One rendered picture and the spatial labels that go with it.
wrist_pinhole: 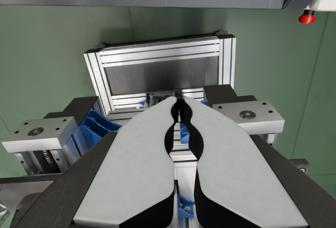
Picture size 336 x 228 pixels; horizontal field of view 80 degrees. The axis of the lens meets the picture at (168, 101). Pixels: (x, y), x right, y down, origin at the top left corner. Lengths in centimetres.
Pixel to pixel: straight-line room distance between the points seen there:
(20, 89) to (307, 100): 215
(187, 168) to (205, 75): 75
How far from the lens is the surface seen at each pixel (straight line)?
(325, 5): 44
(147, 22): 137
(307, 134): 204
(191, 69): 122
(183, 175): 61
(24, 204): 61
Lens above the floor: 134
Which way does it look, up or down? 61 degrees down
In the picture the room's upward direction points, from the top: 178 degrees counter-clockwise
